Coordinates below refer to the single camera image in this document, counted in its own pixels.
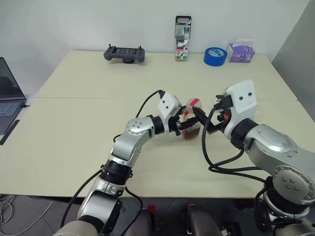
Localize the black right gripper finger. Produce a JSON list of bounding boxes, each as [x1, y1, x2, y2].
[[192, 106, 211, 127], [205, 124, 223, 135]]

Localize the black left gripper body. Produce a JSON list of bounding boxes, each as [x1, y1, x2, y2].
[[169, 113, 184, 137]]

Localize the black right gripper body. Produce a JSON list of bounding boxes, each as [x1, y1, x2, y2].
[[208, 94, 233, 130]]

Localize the clear bottle with red tape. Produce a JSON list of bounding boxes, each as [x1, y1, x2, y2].
[[178, 97, 206, 142]]

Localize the blue tape roll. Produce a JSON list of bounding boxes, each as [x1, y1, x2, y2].
[[203, 46, 228, 67]]

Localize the marker pen pack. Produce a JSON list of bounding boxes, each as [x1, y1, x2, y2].
[[175, 15, 192, 61]]

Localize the purple tissue box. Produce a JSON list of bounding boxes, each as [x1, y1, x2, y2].
[[226, 38, 257, 63]]

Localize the grey handheld remote controller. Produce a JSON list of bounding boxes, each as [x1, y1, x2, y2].
[[103, 44, 146, 64]]

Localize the dark rounded shape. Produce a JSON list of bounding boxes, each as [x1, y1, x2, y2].
[[183, 203, 215, 236]]

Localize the dark grey laptop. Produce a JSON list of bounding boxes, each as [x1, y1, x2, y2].
[[0, 57, 28, 136]]

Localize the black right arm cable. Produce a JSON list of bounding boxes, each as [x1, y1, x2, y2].
[[201, 105, 271, 184]]

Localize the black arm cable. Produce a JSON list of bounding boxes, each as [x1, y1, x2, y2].
[[201, 105, 271, 184], [60, 90, 164, 234]]

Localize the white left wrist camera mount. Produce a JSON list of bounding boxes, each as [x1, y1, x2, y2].
[[157, 91, 182, 123]]

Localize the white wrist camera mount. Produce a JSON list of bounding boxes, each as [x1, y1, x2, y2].
[[157, 91, 182, 123], [222, 79, 258, 135]]

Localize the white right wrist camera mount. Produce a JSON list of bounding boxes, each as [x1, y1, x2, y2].
[[222, 79, 258, 135]]

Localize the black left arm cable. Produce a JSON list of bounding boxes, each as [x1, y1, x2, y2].
[[60, 90, 164, 234]]

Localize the white floor cables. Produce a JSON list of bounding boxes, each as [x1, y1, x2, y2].
[[0, 193, 16, 234]]

